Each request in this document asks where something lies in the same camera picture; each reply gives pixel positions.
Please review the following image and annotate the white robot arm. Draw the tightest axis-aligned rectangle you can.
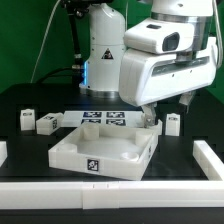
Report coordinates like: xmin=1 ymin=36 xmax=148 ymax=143
xmin=80 ymin=0 xmax=223 ymax=126

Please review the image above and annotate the black cable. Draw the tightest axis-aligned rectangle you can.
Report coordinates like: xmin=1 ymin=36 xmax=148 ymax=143
xmin=35 ymin=67 xmax=84 ymax=84

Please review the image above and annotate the white square tabletop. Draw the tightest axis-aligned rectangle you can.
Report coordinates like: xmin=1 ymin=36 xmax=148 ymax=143
xmin=48 ymin=123 xmax=161 ymax=181

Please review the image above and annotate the white obstacle fence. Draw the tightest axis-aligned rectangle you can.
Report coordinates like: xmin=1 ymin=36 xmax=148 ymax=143
xmin=0 ymin=140 xmax=224 ymax=209

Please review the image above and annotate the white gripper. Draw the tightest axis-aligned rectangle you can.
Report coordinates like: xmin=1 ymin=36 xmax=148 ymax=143
xmin=119 ymin=37 xmax=218 ymax=128

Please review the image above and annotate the white cable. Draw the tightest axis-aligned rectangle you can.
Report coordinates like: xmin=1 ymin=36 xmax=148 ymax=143
xmin=30 ymin=0 xmax=63 ymax=84

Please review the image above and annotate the white marker sheet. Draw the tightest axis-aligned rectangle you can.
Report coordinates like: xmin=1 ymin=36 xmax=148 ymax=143
xmin=62 ymin=111 xmax=143 ymax=127

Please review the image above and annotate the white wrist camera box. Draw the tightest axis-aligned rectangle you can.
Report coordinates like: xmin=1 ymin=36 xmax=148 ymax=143
xmin=124 ymin=18 xmax=194 ymax=54

